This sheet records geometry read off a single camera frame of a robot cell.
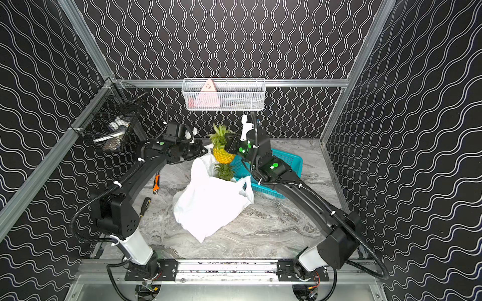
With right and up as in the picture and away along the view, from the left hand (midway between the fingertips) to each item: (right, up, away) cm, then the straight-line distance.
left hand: (207, 146), depth 83 cm
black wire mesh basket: (-51, +14, +9) cm, 53 cm away
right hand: (+9, +4, -14) cm, 17 cm away
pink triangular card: (-1, +24, +6) cm, 25 cm away
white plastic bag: (0, -25, -5) cm, 25 cm away
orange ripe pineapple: (+7, -2, -9) cm, 11 cm away
